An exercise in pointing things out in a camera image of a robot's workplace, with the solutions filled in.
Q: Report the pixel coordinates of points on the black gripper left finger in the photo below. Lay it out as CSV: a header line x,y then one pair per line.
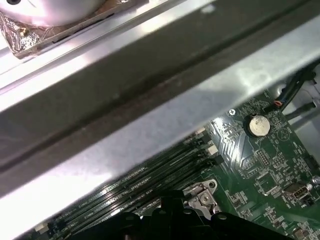
x,y
140,230

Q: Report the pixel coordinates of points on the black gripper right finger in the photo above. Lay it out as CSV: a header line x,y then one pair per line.
x,y
237,230

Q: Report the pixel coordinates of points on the CPU socket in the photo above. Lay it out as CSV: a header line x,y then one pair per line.
x,y
200,188

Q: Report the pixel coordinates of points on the black RAM slot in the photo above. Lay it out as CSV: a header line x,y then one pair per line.
x,y
162,163
162,175
162,187

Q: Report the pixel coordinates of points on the silver USB port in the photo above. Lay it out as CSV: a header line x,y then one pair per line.
x,y
296,192

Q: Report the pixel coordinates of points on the silver capacitor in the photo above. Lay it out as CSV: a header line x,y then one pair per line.
x,y
315,180
309,186

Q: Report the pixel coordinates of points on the green motherboard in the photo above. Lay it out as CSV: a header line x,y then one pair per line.
x,y
275,150

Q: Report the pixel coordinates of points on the silver coin battery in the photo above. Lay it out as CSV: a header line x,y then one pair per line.
x,y
257,125

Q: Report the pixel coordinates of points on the black open PC case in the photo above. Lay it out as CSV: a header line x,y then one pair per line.
x,y
150,75

